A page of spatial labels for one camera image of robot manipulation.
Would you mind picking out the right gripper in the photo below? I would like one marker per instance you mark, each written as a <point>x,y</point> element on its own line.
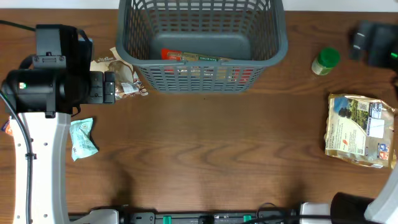
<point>382,37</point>

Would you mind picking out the multicolour tissue pack row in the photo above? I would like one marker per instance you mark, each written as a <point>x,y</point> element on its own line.
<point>6,128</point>

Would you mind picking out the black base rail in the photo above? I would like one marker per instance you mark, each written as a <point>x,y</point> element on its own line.
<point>266,216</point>

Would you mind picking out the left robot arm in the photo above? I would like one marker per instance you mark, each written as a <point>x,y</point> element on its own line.
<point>41,97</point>

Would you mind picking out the gold rice bag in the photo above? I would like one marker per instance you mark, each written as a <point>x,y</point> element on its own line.
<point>360,130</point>

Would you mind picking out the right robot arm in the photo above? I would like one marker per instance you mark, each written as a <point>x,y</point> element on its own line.
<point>382,209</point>

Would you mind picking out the orange spaghetti packet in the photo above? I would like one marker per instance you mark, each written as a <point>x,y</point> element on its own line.
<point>209,72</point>

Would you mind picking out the brown mushroom snack bag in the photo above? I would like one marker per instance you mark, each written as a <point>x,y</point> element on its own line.
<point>127,82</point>

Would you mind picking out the teal small sachet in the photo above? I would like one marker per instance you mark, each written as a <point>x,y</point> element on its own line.
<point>82,146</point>

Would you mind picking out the grey plastic basket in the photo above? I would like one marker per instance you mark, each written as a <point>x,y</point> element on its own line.
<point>251,33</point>

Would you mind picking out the green lid spice jar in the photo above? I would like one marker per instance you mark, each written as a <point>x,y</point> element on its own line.
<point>326,61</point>

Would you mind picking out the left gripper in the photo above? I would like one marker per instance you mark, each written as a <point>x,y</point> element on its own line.
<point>106,88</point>

